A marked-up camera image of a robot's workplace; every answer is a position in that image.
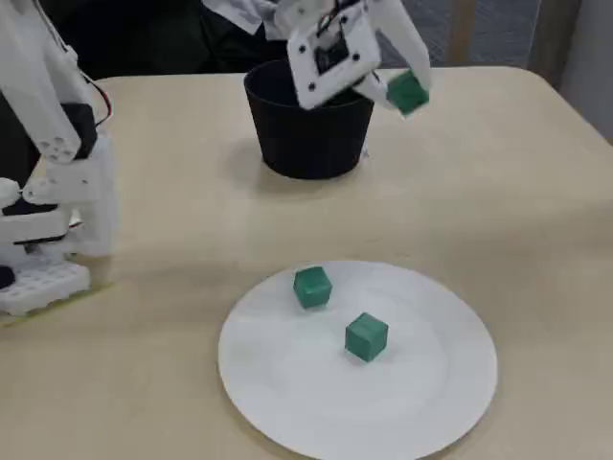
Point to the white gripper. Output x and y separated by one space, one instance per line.
416 45

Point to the green cube block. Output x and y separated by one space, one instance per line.
407 93
366 338
312 287

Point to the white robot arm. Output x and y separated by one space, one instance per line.
29 72

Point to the black pot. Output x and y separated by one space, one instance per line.
311 144

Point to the white paper plate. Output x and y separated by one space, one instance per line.
335 407

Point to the person in dark jacket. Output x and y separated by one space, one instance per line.
191 43

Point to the yellow-green tape strip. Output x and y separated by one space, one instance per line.
98 289

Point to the black clamp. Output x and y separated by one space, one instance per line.
5 278

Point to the light wooden post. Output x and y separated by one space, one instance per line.
462 29

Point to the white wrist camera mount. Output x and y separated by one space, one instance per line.
306 76

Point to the white perforated base plate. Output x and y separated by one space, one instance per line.
48 282

